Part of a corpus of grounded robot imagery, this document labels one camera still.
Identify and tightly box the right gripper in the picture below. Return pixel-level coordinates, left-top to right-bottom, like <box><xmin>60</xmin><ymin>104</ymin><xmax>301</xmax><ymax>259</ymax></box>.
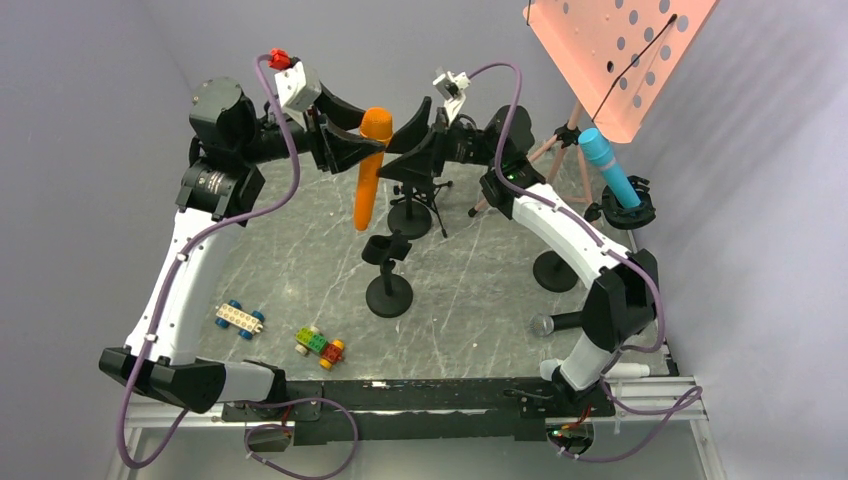
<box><xmin>377</xmin><ymin>98</ymin><xmax>501</xmax><ymax>190</ymax></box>

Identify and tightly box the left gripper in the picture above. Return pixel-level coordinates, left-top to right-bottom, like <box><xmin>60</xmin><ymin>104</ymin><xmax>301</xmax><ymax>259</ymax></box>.
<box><xmin>238</xmin><ymin>81</ymin><xmax>387</xmax><ymax>174</ymax></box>

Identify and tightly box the tripod shock mount stand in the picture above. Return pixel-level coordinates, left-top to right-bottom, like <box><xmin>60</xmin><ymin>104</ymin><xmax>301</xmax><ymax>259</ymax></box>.
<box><xmin>400</xmin><ymin>181</ymin><xmax>453</xmax><ymax>238</ymax></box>

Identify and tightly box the orange microphone round stand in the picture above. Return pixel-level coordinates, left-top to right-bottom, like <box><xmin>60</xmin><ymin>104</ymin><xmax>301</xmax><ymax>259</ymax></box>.
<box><xmin>361</xmin><ymin>230</ymin><xmax>413</xmax><ymax>318</ymax></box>

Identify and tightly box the silver mesh black microphone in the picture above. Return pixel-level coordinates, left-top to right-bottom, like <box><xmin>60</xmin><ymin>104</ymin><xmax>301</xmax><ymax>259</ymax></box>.
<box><xmin>529</xmin><ymin>312</ymin><xmax>582</xmax><ymax>337</ymax></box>

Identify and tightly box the white condenser microphone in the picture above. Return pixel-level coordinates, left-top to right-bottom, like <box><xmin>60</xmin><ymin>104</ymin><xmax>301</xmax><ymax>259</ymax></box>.
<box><xmin>539</xmin><ymin>358</ymin><xmax>651</xmax><ymax>380</ymax></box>

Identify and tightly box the black round base stand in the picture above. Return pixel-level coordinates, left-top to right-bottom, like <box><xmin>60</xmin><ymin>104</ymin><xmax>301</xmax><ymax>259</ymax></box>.
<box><xmin>387</xmin><ymin>184</ymin><xmax>432</xmax><ymax>240</ymax></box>

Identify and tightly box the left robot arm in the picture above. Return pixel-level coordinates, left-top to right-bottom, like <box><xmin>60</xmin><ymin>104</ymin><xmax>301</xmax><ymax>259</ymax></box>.
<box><xmin>99</xmin><ymin>77</ymin><xmax>381</xmax><ymax>420</ymax></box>

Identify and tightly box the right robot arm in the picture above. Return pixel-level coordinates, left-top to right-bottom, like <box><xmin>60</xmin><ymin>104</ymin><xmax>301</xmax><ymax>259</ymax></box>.
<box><xmin>379</xmin><ymin>97</ymin><xmax>659</xmax><ymax>416</ymax></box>

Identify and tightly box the pink music stand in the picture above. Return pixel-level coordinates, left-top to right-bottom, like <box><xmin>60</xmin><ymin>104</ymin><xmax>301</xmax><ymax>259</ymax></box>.
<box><xmin>467</xmin><ymin>0</ymin><xmax>721</xmax><ymax>219</ymax></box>

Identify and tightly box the colourful toy block car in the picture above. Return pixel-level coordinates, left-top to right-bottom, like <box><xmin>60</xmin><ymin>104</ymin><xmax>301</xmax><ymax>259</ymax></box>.
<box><xmin>295</xmin><ymin>326</ymin><xmax>345</xmax><ymax>371</ymax></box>

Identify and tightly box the white blue toy block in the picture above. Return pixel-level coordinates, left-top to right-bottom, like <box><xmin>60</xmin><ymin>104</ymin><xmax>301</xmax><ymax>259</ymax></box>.
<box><xmin>214</xmin><ymin>300</ymin><xmax>265</xmax><ymax>341</ymax></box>

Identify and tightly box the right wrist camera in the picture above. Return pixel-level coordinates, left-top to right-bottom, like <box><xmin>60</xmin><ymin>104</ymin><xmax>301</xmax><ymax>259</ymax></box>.
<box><xmin>432</xmin><ymin>69</ymin><xmax>470</xmax><ymax>125</ymax></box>

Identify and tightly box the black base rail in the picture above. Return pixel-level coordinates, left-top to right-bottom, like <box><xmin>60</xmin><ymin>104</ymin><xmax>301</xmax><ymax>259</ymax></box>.
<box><xmin>221</xmin><ymin>377</ymin><xmax>615</xmax><ymax>446</ymax></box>

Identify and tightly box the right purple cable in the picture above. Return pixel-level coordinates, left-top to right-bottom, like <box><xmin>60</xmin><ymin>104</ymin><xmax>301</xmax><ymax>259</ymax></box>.
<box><xmin>463</xmin><ymin>62</ymin><xmax>704</xmax><ymax>465</ymax></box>

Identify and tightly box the purple cable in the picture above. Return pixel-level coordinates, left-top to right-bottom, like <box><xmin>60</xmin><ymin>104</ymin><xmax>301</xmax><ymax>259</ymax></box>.
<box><xmin>463</xmin><ymin>62</ymin><xmax>704</xmax><ymax>465</ymax></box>
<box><xmin>116</xmin><ymin>52</ymin><xmax>360</xmax><ymax>480</ymax></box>

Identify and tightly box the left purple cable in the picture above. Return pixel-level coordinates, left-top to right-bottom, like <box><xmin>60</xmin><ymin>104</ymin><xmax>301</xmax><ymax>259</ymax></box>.
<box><xmin>116</xmin><ymin>52</ymin><xmax>360</xmax><ymax>480</ymax></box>

